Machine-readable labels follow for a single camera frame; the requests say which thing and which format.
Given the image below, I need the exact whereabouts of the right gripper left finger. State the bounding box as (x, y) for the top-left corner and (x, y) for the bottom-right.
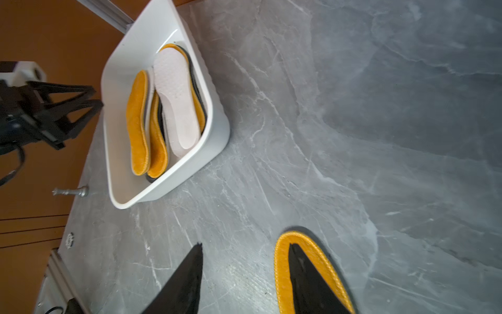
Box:
(142, 243), (203, 314)

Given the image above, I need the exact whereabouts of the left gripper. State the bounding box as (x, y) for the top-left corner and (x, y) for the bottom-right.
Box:
(1, 80), (103, 155)

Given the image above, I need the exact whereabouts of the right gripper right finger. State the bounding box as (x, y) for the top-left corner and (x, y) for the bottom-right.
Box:
(288, 244), (350, 314)

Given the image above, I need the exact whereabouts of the yellow insole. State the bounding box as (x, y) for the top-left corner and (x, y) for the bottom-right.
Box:
(126, 70), (150, 176)
(274, 226), (359, 313)
(160, 43), (207, 134)
(146, 92), (169, 183)

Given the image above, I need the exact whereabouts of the white insole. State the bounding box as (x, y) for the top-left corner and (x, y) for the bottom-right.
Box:
(144, 67), (155, 145)
(153, 47), (201, 158)

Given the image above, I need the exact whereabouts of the white plastic storage box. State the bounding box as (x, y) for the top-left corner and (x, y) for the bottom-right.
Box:
(101, 1), (230, 209)

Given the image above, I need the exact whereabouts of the grey felt insole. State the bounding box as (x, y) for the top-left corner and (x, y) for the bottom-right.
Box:
(176, 44), (207, 120)

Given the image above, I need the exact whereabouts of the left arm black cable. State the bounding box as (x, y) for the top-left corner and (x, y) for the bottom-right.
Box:
(0, 143), (27, 187)

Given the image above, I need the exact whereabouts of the left aluminium corner post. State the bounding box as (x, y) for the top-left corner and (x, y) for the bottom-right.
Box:
(77, 0), (134, 34)

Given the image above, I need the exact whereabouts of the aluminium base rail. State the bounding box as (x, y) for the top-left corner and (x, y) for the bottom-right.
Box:
(33, 249), (91, 314)

